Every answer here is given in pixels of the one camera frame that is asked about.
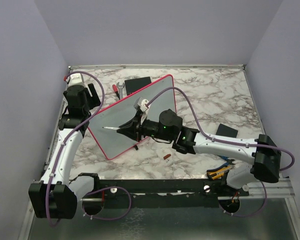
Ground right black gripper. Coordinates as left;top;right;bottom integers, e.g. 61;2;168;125
117;112;174;143

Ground whiteboard marker pen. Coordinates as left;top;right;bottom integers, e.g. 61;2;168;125
102;126;120;131

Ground pink framed whiteboard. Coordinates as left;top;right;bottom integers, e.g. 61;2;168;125
88;74;174;160

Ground red marker cap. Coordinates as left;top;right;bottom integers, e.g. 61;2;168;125
163;154;171;160

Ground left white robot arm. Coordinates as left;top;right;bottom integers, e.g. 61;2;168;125
28;83;102;220

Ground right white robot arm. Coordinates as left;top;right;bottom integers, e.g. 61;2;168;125
116;109;282;196

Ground silver wrench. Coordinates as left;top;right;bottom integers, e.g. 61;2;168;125
116;82;125;99

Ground black box rear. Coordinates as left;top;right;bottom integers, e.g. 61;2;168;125
124;76;152;96

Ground yellow utility knife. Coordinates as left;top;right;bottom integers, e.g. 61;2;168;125
206;168;230;181

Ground red handled screwdriver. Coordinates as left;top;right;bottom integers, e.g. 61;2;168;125
112;84;120;99

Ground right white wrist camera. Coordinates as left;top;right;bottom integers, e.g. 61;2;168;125
133;97;149;114

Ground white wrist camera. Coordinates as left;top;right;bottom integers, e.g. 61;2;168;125
63;73;85;88
133;97;149;114

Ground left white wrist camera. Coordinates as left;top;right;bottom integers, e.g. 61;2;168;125
63;73;85;88

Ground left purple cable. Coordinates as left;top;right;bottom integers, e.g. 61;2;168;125
46;71;106;228

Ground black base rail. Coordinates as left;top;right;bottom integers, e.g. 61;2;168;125
83;178;249;209

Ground blue handled pliers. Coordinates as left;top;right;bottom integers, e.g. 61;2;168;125
221;156;235;168

